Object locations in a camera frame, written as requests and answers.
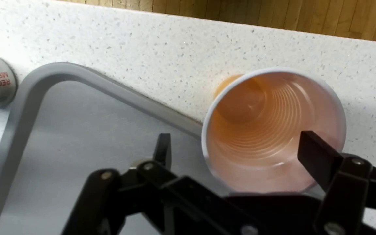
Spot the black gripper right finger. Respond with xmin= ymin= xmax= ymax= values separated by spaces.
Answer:
xmin=297 ymin=130 xmax=376 ymax=235

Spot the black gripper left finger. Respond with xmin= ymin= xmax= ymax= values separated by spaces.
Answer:
xmin=62 ymin=132 xmax=259 ymax=235

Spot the orange plastic cup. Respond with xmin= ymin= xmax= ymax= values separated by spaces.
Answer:
xmin=200 ymin=67 xmax=348 ymax=196

